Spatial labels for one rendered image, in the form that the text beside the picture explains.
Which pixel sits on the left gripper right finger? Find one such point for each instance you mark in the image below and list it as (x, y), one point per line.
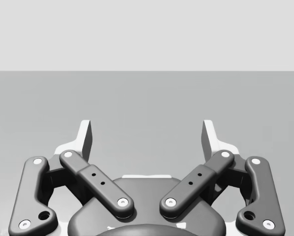
(196, 182)

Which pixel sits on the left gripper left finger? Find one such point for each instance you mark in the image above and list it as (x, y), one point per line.
(97, 182)

